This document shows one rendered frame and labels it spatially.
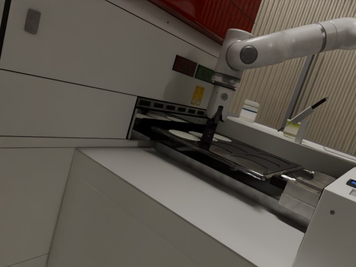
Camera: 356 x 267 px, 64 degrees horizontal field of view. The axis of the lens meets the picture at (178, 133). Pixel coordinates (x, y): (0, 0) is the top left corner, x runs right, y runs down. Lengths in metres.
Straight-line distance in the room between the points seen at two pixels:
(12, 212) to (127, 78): 0.42
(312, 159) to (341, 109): 1.70
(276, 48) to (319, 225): 0.48
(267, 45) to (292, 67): 2.11
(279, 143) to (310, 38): 0.37
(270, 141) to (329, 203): 0.62
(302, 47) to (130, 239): 0.70
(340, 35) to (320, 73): 1.83
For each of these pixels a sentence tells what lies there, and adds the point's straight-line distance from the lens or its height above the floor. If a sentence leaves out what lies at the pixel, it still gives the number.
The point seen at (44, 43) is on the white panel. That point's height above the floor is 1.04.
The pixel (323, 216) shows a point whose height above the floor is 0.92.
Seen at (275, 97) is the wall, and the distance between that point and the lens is 2.90.
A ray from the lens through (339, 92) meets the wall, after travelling 2.76.
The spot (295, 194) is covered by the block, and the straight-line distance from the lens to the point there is 0.70.
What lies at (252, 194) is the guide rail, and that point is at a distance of 0.76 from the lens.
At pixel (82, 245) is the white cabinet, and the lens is 0.76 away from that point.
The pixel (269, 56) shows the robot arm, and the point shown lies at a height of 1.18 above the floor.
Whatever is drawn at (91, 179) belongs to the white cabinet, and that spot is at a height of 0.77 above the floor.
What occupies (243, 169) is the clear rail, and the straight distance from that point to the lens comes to 0.70.
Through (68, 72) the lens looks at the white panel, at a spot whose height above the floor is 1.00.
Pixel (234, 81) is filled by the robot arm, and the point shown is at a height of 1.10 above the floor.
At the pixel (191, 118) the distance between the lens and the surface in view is 1.05.
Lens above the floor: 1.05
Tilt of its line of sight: 10 degrees down
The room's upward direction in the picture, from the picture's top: 17 degrees clockwise
